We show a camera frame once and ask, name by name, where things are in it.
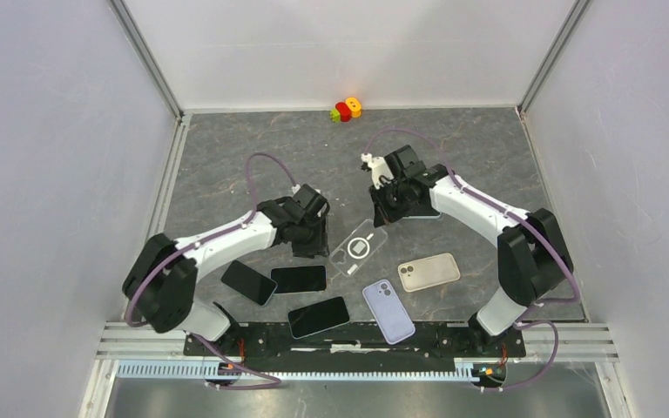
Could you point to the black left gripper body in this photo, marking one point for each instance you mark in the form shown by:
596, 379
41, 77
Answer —
308, 228

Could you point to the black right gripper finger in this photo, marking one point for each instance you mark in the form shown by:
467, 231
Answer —
397, 215
381, 215

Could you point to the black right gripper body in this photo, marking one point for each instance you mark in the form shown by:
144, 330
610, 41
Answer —
392, 195

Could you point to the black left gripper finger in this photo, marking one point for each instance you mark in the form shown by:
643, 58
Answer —
320, 244
307, 250

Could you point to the clear magsafe phone case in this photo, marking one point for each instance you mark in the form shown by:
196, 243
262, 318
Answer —
355, 251

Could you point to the light blue phone case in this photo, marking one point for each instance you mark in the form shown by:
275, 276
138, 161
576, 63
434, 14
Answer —
427, 216

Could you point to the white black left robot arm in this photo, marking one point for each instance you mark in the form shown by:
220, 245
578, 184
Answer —
161, 284

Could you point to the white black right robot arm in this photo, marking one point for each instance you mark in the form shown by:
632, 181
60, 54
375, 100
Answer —
532, 257

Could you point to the beige translucent phone case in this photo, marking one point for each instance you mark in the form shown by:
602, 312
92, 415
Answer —
433, 271

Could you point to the lilac phone case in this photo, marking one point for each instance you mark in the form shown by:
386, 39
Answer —
390, 314

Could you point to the black smartphone middle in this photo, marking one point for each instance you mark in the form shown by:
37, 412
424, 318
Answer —
299, 279

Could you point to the black smartphone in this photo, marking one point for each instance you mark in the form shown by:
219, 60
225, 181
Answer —
299, 279
318, 317
251, 284

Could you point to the black smartphone leftmost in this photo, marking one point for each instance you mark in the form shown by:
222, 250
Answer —
251, 284

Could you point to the black smartphone front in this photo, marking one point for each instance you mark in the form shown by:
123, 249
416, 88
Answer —
318, 317

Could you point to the colourful toy blocks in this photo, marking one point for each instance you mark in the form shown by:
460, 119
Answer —
346, 110

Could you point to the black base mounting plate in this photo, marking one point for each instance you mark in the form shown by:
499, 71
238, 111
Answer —
360, 347

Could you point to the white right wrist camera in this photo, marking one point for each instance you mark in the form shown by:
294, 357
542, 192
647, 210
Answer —
378, 168

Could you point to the light blue toothed rail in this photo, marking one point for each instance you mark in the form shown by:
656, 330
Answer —
218, 371

